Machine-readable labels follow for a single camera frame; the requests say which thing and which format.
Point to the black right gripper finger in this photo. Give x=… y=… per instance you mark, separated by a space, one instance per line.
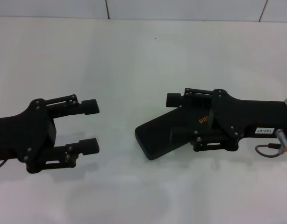
x=174 y=100

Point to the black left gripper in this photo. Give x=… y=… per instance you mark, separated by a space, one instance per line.
x=24 y=135

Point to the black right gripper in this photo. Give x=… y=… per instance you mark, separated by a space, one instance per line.
x=251 y=116

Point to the black glasses case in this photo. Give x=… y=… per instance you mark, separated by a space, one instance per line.
x=162 y=133

